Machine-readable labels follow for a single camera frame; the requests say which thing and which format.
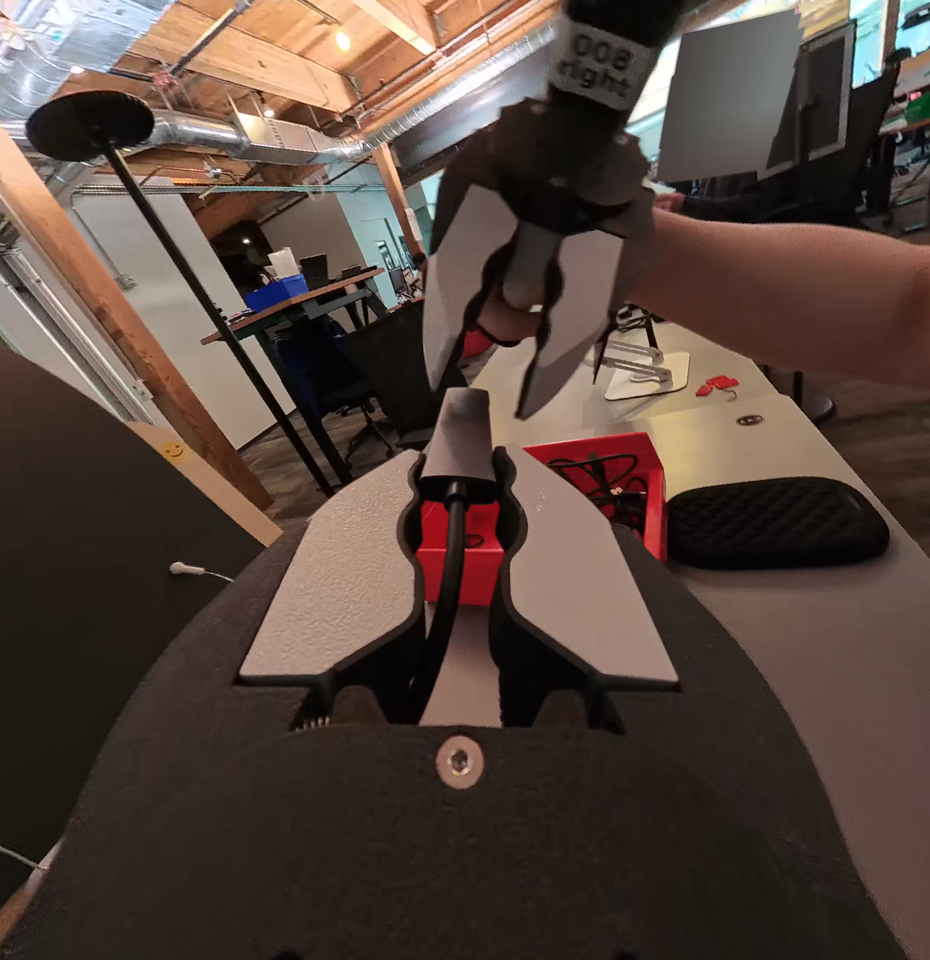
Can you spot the silver elbow ceiling duct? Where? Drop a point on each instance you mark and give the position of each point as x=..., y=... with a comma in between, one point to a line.
x=59, y=45

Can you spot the red bag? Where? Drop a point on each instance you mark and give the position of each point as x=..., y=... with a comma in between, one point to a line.
x=476, y=343

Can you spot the wooden post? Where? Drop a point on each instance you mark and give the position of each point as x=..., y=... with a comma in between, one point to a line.
x=397, y=195
x=74, y=300

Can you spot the dark grey usb hub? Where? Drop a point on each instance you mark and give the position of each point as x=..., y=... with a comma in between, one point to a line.
x=465, y=442

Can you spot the round desk grommet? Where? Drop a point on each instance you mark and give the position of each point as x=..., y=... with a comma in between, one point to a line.
x=750, y=420

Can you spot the black floor lamp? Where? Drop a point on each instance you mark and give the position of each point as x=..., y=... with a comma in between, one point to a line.
x=89, y=124

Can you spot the person's right forearm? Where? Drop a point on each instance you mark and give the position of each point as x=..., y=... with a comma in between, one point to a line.
x=795, y=292

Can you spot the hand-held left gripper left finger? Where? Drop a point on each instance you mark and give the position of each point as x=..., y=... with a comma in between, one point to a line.
x=345, y=585

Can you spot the yellow smiley sticker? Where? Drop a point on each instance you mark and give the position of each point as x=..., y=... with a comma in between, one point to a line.
x=173, y=451

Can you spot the black mesh pad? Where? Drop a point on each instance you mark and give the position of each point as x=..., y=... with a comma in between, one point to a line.
x=772, y=521

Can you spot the black felt desk divider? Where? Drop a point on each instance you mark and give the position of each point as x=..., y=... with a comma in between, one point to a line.
x=97, y=600

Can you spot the small red clip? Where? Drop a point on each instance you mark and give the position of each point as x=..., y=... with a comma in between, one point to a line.
x=716, y=385

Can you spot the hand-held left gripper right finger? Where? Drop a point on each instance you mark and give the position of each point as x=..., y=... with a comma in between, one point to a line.
x=585, y=592

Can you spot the red plastic bin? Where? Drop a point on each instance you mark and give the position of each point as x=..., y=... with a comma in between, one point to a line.
x=465, y=562

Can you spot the black mesh chair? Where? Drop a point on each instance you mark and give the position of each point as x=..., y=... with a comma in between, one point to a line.
x=390, y=367

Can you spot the white table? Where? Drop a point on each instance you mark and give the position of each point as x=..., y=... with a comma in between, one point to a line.
x=735, y=427

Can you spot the metal laptop stand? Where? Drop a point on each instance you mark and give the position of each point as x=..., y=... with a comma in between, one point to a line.
x=645, y=364

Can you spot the blue storage bin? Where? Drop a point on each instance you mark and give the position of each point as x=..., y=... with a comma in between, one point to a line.
x=277, y=294

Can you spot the wooden standing desk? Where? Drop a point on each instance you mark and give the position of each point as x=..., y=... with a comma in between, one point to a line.
x=300, y=300

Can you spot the black laptop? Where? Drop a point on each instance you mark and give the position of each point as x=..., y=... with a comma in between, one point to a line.
x=315, y=266

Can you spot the long silver ceiling duct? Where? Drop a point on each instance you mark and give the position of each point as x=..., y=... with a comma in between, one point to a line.
x=285, y=139

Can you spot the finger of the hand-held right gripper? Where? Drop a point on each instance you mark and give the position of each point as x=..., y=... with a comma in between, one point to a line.
x=457, y=262
x=585, y=300

